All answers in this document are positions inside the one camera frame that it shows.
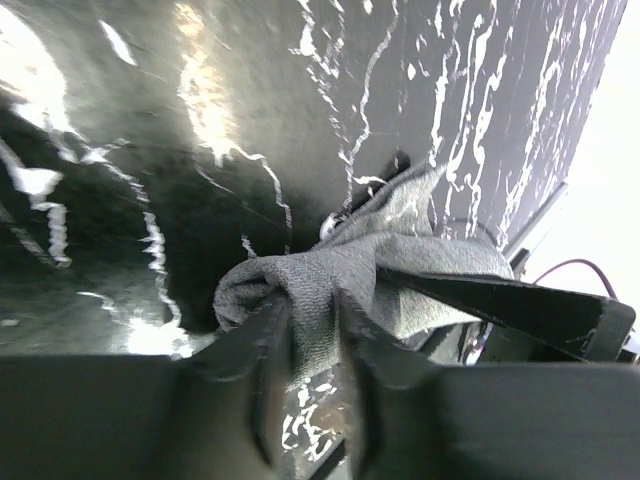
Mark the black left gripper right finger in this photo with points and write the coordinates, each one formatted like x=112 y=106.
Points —
x=413 y=419

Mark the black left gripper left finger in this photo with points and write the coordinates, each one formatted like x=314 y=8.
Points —
x=215 y=415

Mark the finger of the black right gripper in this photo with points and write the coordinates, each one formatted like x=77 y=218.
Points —
x=564 y=326

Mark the grey cloth napkin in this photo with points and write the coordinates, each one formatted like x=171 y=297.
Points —
x=390 y=230

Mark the right aluminium frame post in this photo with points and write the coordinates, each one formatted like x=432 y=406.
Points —
x=539 y=225

